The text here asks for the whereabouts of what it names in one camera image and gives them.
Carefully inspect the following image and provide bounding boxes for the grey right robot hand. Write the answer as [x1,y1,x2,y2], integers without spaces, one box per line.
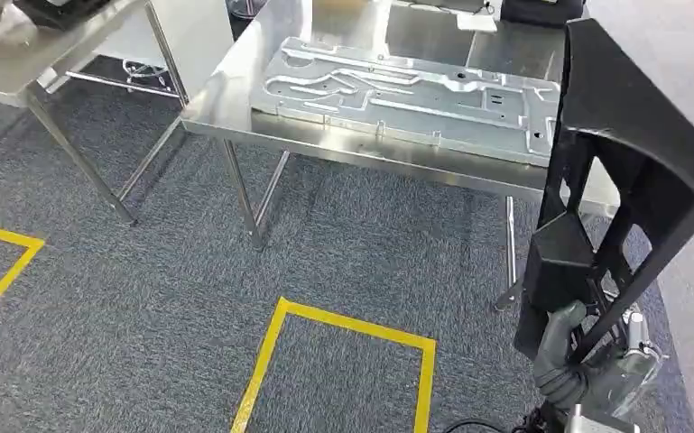
[532,300,666,417]

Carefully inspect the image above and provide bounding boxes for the black plastic bracket plate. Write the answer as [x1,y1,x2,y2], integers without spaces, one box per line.
[513,17,694,365]

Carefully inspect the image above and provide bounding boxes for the stamped grey metal panel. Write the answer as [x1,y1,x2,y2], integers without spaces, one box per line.
[249,36,563,169]

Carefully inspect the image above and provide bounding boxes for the white paper sheet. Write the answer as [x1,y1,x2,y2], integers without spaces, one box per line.
[456,12,499,34]

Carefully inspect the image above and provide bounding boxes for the black box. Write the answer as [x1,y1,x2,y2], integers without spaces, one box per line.
[500,0,587,28]

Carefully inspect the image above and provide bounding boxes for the stainless steel table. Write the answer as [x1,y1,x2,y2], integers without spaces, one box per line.
[0,0,190,227]
[180,0,623,312]

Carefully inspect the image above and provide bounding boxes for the chrome chair base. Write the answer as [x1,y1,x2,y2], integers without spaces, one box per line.
[122,58,171,92]

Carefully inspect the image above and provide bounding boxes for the black plastic part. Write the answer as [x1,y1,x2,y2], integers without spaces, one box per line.
[13,0,115,31]

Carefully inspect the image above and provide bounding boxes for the black cable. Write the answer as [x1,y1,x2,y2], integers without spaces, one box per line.
[441,410,565,433]

